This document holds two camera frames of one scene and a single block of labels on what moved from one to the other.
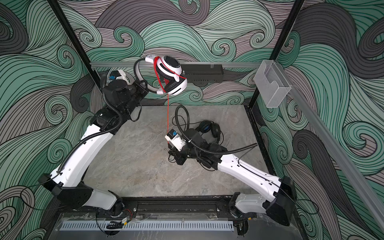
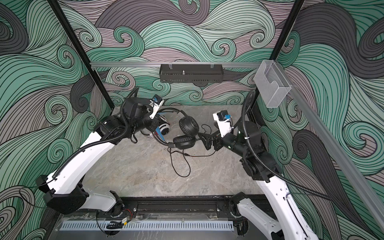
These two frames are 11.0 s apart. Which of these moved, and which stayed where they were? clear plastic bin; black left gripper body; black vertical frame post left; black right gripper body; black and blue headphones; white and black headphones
Moved: black left gripper body; black and blue headphones; black right gripper body; white and black headphones
Stayed: clear plastic bin; black vertical frame post left
